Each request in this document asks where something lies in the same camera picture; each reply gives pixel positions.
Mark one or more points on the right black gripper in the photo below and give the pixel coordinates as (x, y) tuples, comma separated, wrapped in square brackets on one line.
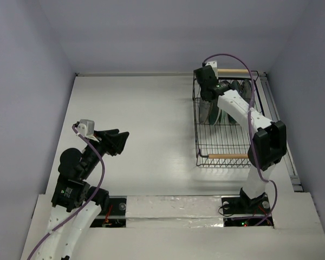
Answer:
[(203, 75)]

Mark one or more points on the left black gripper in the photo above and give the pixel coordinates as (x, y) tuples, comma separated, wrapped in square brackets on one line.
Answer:
[(114, 142)]

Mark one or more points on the grey deer plate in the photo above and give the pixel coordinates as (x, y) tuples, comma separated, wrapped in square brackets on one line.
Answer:
[(205, 107)]

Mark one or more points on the dark teal blossom plate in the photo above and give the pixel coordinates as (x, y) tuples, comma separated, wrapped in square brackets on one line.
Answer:
[(235, 86)]

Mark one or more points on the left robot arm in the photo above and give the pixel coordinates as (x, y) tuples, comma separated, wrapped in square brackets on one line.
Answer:
[(78, 197)]

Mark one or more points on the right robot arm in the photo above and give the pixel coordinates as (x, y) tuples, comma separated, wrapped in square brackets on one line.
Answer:
[(268, 139)]

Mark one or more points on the red and teal plate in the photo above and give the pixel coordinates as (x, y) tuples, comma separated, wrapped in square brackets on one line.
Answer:
[(214, 114)]

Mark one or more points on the grey tree pattern plate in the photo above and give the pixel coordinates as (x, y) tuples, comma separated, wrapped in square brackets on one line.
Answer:
[(246, 90)]

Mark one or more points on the silver foil strip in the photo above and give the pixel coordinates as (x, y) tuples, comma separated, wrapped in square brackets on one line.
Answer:
[(188, 212)]

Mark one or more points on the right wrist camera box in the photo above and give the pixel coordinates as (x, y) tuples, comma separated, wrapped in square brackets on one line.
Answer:
[(213, 65)]

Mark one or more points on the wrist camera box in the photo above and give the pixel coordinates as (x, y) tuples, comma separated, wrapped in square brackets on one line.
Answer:
[(213, 65), (85, 127)]

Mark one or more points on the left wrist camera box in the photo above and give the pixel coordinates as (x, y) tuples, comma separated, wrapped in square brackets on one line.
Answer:
[(85, 127)]

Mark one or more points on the aluminium rail right side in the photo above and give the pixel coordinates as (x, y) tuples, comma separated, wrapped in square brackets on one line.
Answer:
[(280, 136)]

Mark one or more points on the black wire dish rack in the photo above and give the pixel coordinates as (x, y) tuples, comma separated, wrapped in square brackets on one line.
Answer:
[(222, 145)]

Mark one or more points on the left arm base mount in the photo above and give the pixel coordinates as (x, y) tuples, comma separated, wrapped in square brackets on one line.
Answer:
[(114, 216)]

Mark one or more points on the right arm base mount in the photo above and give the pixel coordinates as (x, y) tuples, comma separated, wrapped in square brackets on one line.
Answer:
[(236, 214)]

